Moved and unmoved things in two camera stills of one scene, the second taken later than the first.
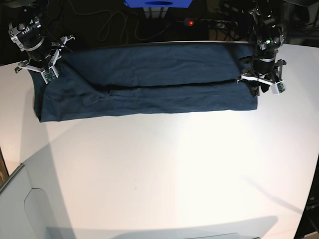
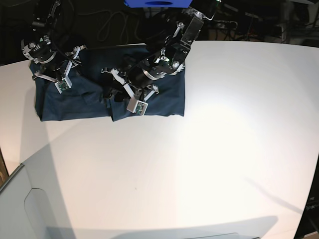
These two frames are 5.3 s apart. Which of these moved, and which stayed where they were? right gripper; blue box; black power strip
Moved: right gripper
Stayed: black power strip; blue box
